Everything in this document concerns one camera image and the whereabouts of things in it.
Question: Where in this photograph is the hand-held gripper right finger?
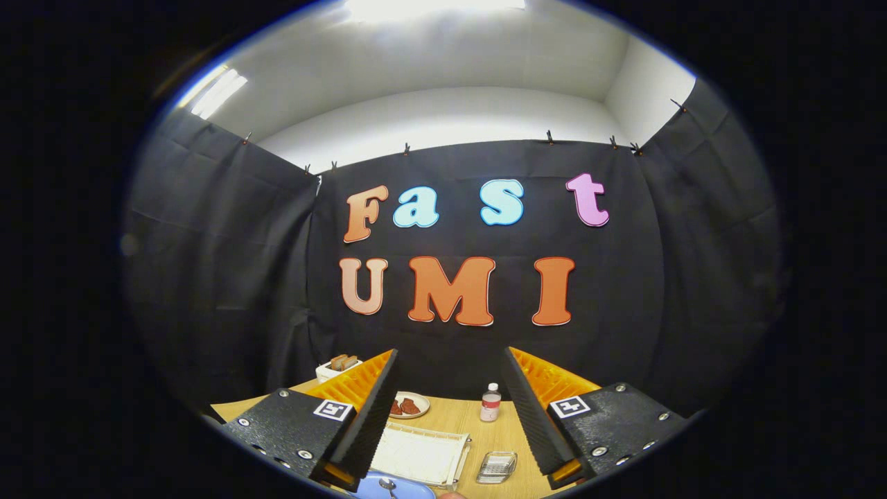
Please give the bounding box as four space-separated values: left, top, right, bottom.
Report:
502 346 691 491

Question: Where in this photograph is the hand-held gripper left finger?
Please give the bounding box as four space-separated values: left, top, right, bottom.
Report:
220 349 401 493

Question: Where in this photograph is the white wire dish rack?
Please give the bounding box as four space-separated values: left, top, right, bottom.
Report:
369 421 472 489

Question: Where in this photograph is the metal wire basket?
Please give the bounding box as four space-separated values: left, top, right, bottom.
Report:
475 451 518 484

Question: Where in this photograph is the blue plate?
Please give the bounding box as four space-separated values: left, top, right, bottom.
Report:
346 470 437 499

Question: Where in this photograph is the white oval dish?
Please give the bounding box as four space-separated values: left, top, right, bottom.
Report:
390 392 431 420

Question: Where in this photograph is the white toaster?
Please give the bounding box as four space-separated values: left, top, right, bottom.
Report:
315 359 363 384

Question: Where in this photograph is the black backdrop cloth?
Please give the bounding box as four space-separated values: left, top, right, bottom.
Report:
121 76 787 430

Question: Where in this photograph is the row of black cloth clips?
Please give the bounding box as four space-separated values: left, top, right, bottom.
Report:
243 97 688 173

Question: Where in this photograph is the narrow ceiling light strip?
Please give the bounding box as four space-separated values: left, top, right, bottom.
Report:
177 64 249 120

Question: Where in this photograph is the wide ceiling light panel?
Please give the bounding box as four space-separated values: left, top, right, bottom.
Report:
343 0 527 21

